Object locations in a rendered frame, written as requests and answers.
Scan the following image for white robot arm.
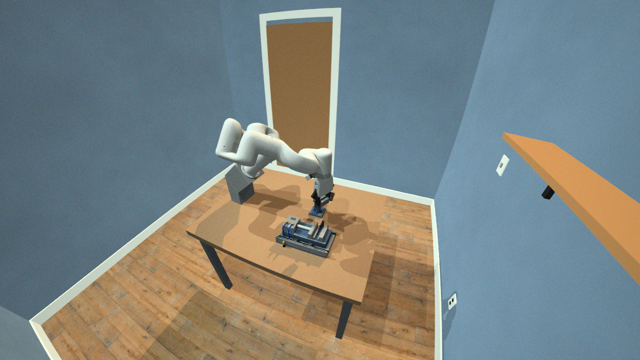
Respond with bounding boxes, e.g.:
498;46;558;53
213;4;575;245
215;118;333;181

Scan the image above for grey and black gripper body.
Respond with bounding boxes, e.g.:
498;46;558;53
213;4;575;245
313;174;334;197

